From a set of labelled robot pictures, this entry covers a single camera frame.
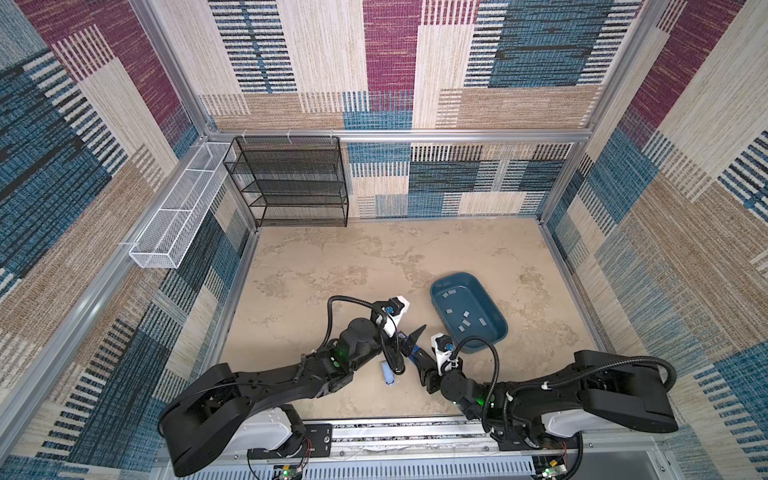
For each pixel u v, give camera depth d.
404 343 0.70
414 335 0.71
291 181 1.11
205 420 0.42
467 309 0.96
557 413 0.59
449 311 0.95
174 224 0.94
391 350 0.70
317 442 0.73
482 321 0.92
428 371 0.72
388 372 0.81
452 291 0.99
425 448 0.73
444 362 0.70
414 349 0.70
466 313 0.94
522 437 0.73
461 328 0.91
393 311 0.65
